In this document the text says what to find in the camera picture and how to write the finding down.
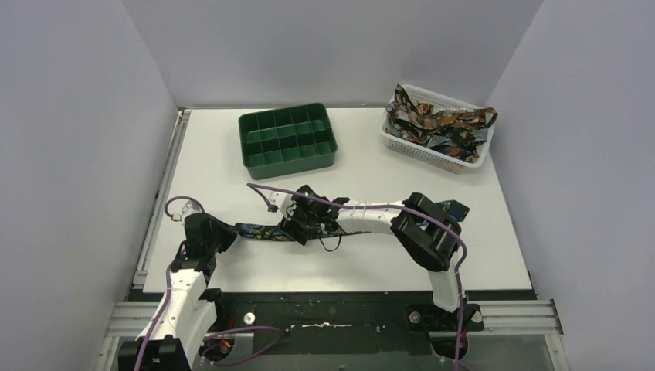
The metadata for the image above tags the blue patterned tie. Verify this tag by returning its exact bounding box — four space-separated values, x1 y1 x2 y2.
234 199 470 242

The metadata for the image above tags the green compartment tray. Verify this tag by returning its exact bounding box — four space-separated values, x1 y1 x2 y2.
238 103 338 180

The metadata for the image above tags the white plastic basket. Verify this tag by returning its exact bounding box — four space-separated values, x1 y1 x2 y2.
379 83 497 175

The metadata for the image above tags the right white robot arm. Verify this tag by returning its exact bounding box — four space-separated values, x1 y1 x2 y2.
267 185 461 312

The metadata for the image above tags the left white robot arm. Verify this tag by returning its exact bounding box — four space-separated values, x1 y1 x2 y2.
117 212 238 370

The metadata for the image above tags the pile of patterned ties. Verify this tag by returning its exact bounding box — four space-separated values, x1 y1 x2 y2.
385 83 500 164

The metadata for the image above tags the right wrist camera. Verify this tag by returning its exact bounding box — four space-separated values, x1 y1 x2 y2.
267 192 297 220

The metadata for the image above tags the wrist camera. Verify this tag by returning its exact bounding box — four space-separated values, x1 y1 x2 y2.
267 192 297 220
172 200 202 222

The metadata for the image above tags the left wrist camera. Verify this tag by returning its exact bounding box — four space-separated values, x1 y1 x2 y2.
172 200 202 222

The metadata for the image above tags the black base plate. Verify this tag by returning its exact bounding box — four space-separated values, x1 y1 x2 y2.
127 289 538 357

